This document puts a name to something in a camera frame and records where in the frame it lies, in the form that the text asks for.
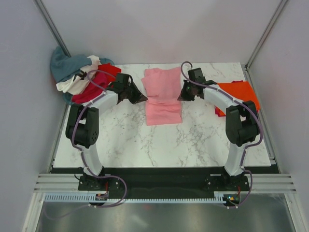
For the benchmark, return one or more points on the right aluminium table rail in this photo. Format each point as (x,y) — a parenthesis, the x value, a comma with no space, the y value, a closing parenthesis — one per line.
(266,136)

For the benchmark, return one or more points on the left aluminium table rail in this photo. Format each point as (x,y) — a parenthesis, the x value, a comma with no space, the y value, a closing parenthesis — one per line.
(57,139)

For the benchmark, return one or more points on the folded orange t-shirt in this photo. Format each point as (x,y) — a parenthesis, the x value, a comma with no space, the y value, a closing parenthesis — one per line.
(241,90)

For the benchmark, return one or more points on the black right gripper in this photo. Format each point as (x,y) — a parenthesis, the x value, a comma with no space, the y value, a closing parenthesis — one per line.
(183,96)

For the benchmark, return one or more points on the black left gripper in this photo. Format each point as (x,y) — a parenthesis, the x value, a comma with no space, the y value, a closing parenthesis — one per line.
(138,97)

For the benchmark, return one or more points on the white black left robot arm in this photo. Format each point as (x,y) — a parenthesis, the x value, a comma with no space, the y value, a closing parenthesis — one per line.
(82,128)

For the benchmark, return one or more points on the white t-shirt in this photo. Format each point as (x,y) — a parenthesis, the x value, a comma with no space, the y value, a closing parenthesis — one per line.
(78,85)

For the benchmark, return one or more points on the teal blue t-shirt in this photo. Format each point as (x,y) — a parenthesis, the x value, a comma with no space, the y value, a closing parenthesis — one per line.
(64,67)

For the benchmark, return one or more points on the left aluminium frame post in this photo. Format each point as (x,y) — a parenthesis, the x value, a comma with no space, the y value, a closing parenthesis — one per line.
(51,25)

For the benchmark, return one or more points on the right aluminium frame post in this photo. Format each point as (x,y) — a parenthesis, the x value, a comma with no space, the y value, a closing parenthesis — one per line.
(271,24)

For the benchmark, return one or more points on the pink t-shirt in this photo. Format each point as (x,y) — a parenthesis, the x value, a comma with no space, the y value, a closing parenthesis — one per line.
(163,88)

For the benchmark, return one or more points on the red t-shirt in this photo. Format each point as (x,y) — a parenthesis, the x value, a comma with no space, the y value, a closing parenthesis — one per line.
(109,68)

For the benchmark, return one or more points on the crimson t-shirt in pile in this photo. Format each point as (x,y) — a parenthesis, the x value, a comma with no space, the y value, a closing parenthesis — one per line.
(102,80)

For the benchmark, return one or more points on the aluminium table rail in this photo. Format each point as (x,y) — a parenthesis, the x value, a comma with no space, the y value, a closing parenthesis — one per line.
(266,136)
(57,139)

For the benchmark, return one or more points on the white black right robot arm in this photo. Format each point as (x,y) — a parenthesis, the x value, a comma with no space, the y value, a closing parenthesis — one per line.
(242,126)

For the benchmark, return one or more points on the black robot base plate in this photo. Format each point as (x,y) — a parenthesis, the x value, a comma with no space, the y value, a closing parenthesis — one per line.
(168,182)

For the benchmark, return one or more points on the folded magenta t-shirt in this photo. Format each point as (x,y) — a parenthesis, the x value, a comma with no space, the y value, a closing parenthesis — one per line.
(218,113)

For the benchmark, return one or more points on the white slotted cable duct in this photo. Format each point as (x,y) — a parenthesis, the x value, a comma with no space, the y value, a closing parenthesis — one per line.
(107,198)

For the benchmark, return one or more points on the aluminium frame post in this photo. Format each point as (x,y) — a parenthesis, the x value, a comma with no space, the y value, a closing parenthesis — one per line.
(271,24)
(51,25)

